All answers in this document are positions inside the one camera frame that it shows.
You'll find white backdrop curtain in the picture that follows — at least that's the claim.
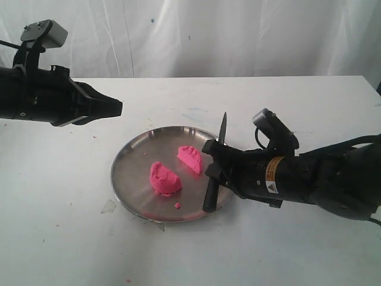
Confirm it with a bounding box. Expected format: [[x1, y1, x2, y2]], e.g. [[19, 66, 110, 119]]
[[1, 1, 380, 85]]

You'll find round steel plate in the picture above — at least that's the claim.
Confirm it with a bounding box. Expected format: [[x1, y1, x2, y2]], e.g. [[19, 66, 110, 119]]
[[111, 126, 216, 223]]

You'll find black knife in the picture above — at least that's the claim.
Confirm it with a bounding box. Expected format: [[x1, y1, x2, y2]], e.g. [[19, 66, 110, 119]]
[[202, 112, 227, 213]]

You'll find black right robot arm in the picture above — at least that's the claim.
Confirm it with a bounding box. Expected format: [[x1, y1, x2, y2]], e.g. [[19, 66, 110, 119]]
[[202, 135, 380, 220]]

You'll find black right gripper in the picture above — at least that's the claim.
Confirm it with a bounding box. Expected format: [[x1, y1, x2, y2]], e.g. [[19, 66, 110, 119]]
[[202, 139, 301, 208]]

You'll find pink dough half piece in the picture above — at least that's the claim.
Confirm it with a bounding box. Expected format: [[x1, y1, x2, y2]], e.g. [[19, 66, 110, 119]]
[[177, 145, 203, 175]]

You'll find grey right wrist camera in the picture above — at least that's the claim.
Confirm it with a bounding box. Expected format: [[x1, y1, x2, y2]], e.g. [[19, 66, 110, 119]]
[[252, 108, 299, 156]]

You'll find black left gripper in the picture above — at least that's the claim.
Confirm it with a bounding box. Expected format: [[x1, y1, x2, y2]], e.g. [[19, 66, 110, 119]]
[[11, 65, 123, 127]]

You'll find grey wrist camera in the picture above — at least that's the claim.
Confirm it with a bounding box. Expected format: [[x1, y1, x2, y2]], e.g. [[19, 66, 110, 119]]
[[252, 108, 299, 156], [20, 19, 68, 49]]

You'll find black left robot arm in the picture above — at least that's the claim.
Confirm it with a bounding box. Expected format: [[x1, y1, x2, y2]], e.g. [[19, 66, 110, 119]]
[[1, 41, 123, 127]]

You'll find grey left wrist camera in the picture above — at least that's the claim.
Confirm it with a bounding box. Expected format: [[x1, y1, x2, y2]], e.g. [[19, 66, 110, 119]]
[[20, 19, 68, 49]]

